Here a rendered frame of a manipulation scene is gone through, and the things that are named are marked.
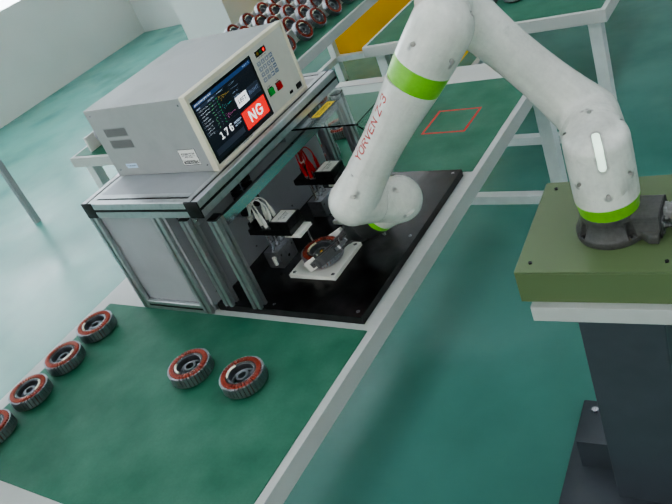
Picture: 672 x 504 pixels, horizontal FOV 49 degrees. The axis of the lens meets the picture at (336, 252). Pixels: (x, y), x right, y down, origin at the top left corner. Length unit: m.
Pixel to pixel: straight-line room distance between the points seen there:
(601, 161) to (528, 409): 1.16
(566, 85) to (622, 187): 0.24
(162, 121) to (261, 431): 0.79
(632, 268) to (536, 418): 0.98
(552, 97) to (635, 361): 0.62
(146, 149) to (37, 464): 0.81
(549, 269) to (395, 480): 1.05
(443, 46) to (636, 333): 0.77
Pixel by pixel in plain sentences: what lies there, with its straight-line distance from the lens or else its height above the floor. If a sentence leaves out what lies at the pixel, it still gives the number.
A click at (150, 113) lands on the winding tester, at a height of 1.29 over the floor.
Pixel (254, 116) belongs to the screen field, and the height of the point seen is 1.16.
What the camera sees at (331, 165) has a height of 0.92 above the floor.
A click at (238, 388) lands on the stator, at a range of 1.71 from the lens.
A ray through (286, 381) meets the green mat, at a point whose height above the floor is 0.75.
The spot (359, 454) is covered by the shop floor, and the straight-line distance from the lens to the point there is 2.53.
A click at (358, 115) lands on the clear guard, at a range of 1.98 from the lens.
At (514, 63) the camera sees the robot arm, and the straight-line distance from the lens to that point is 1.60.
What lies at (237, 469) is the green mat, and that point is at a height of 0.75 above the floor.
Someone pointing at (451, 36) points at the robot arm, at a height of 1.36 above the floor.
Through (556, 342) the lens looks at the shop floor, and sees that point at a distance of 2.67.
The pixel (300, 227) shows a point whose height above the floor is 0.88.
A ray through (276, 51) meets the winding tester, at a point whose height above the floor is 1.26.
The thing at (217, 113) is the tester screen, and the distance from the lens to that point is 1.88.
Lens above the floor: 1.80
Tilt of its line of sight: 31 degrees down
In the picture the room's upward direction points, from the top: 23 degrees counter-clockwise
